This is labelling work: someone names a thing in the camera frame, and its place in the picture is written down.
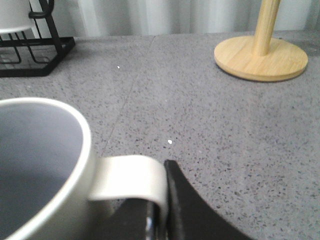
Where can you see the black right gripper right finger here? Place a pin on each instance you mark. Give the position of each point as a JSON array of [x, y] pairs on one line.
[[190, 217]]

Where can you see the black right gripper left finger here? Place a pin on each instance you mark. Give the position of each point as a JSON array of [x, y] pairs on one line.
[[135, 219]]

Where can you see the white HOME cup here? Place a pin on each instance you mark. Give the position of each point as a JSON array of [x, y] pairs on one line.
[[52, 187]]

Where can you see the wooden mug tree stand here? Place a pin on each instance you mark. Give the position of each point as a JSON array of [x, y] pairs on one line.
[[261, 57]]

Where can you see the white enamel mug right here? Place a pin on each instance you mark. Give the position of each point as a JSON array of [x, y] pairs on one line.
[[14, 16]]

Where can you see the black wire mug rack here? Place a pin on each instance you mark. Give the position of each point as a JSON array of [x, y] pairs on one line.
[[35, 52]]

